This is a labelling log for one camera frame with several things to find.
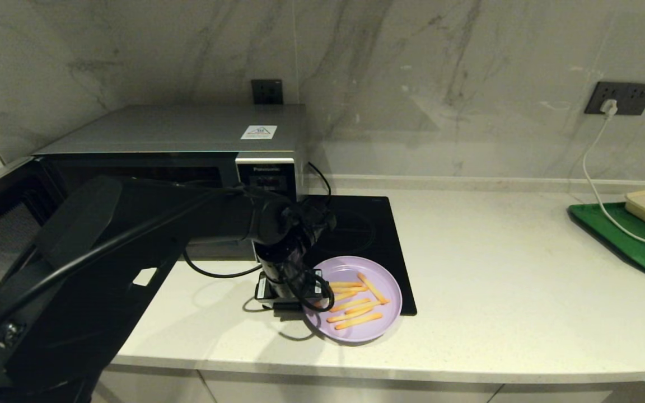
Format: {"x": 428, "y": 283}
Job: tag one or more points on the wide dark wall socket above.
{"x": 636, "y": 98}

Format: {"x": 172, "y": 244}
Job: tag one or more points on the white power plug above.
{"x": 609, "y": 107}

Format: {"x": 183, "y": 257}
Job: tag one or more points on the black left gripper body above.
{"x": 289, "y": 285}

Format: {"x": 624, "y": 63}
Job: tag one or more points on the grey glossy cabinet front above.
{"x": 569, "y": 394}
{"x": 356, "y": 392}
{"x": 154, "y": 389}

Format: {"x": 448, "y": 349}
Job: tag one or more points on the black induction cooktop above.
{"x": 378, "y": 235}

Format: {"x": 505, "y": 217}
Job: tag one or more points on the small dark wall socket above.
{"x": 267, "y": 92}

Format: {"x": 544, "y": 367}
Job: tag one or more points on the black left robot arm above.
{"x": 104, "y": 252}

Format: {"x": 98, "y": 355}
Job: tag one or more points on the purple round plate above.
{"x": 378, "y": 330}

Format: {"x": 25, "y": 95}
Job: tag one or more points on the orange french fry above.
{"x": 372, "y": 288}
{"x": 350, "y": 289}
{"x": 350, "y": 315}
{"x": 339, "y": 284}
{"x": 359, "y": 321}
{"x": 353, "y": 304}
{"x": 346, "y": 295}
{"x": 366, "y": 306}

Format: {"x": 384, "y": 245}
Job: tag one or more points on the silver Panasonic microwave oven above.
{"x": 188, "y": 126}

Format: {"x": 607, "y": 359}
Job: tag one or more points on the white sticker with triangle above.
{"x": 259, "y": 132}

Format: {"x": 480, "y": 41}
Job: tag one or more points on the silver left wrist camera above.
{"x": 262, "y": 291}

